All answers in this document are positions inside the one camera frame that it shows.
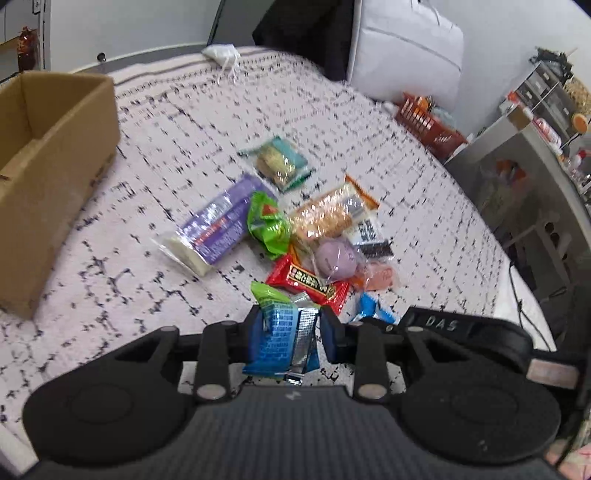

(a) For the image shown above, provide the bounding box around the blue snack packet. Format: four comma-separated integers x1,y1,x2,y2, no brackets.
242,282,320,385
351,293,400,325

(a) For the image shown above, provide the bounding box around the green yellow cookie packet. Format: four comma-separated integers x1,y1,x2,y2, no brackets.
238,136,314,193

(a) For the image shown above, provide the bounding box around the round purple snack packet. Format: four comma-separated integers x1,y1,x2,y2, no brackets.
314,237,363,283

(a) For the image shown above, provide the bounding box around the black cable on bed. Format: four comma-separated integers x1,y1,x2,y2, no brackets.
507,260,558,351

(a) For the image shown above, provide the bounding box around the purple snack bar packet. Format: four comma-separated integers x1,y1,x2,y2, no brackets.
154,173,277,276

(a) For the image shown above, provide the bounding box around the light green snack packet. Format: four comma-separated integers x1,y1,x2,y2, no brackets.
246,191,291,260

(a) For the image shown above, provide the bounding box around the red candy bar packet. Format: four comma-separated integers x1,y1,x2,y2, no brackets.
266,254,351,315

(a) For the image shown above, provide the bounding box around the white desk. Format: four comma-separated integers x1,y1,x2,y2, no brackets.
444,106,590,295

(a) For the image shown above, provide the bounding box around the red bottle on floor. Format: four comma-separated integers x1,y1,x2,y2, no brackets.
17,27,37,73

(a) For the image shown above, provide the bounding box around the black jacket on chair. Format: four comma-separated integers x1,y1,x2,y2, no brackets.
252,0,355,81

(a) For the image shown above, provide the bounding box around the orange cracker packet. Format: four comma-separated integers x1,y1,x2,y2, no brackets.
287,175,380,248

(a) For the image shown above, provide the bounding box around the white black patterned blanket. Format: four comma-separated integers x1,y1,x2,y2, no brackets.
1,50,508,438

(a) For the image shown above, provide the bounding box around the orange pink snack packet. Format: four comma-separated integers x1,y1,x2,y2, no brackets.
349,261,400,292

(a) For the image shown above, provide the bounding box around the brown cardboard box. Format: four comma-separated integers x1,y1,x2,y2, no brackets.
1,71,120,320

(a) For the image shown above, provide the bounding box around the red plastic basket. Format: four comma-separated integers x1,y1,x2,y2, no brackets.
394,93,467,161

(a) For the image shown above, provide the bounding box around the black white snack packet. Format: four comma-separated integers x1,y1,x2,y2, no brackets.
344,213,394,260

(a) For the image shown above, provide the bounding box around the light grey tote bag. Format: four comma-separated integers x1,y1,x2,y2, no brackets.
346,0,464,111

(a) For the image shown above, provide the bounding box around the small drawer organizer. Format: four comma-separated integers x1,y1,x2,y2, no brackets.
515,62,578,143

